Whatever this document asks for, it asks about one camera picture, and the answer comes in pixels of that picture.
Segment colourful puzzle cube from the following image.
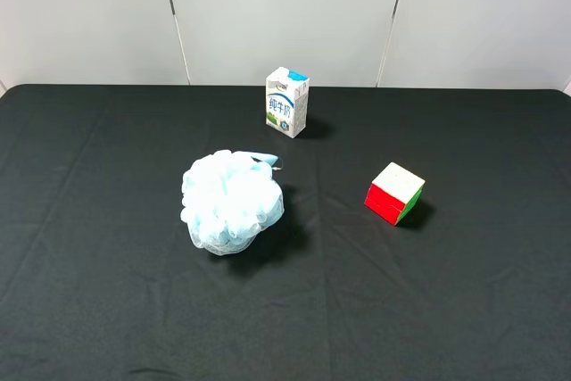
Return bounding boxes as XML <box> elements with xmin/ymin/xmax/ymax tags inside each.
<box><xmin>364</xmin><ymin>162</ymin><xmax>426</xmax><ymax>226</ymax></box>

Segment light blue bath loofah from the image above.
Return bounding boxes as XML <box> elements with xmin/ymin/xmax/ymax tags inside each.
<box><xmin>180</xmin><ymin>150</ymin><xmax>285</xmax><ymax>256</ymax></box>

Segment white blue milk carton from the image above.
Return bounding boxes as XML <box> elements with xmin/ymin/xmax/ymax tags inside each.
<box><xmin>266</xmin><ymin>67</ymin><xmax>310</xmax><ymax>138</ymax></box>

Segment black tablecloth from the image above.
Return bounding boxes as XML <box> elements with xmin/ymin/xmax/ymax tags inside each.
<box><xmin>1</xmin><ymin>85</ymin><xmax>570</xmax><ymax>380</ymax></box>

